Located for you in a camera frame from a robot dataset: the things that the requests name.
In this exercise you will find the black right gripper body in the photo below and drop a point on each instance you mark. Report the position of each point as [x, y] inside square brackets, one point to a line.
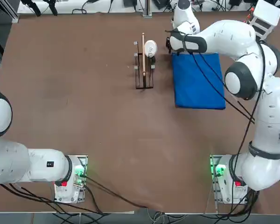
[168, 45]

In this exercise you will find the blue towel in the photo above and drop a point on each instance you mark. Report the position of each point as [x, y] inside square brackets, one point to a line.
[198, 88]

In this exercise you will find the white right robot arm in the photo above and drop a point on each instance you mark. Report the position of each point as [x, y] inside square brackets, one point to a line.
[259, 168]

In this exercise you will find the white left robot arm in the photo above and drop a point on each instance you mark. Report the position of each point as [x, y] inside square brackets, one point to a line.
[37, 168]

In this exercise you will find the white paper cup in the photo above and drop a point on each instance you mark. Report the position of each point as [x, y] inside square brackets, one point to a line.
[151, 47]

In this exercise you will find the black power adapter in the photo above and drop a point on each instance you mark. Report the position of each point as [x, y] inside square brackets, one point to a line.
[161, 3]
[130, 2]

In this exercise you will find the white stacked drawer box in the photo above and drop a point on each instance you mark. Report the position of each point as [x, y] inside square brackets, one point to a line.
[268, 11]

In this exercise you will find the aluminium frame profile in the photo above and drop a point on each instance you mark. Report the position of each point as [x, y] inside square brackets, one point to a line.
[9, 11]

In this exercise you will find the aluminium camera post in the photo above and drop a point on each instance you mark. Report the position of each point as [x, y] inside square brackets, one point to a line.
[147, 9]

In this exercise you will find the aluminium base plate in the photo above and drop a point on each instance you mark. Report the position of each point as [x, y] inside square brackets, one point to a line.
[214, 186]
[82, 161]

